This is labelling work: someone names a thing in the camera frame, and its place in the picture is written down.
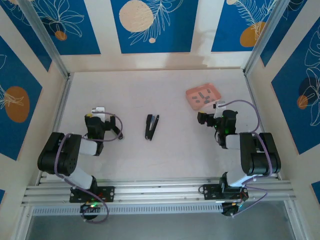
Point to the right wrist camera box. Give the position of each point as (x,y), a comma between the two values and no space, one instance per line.
(220,104)

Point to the pink plastic tray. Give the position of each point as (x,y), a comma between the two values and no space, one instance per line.
(212,93)

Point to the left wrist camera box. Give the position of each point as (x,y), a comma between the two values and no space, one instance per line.
(98,109)

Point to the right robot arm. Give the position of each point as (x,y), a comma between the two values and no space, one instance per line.
(260,155)

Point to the black stapler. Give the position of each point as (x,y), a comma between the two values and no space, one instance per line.
(149,122)

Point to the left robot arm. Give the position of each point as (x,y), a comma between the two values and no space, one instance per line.
(60,155)

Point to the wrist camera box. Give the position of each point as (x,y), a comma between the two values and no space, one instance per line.
(98,109)
(220,104)

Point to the aluminium frame leg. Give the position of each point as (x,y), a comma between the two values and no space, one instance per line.
(296,222)
(23,225)

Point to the aluminium frame post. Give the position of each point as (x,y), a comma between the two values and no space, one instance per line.
(265,32)
(43,32)

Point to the long aluminium base rail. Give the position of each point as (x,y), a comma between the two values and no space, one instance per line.
(160,192)

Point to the aluminium table side rail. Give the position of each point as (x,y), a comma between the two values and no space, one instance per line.
(58,120)
(252,95)

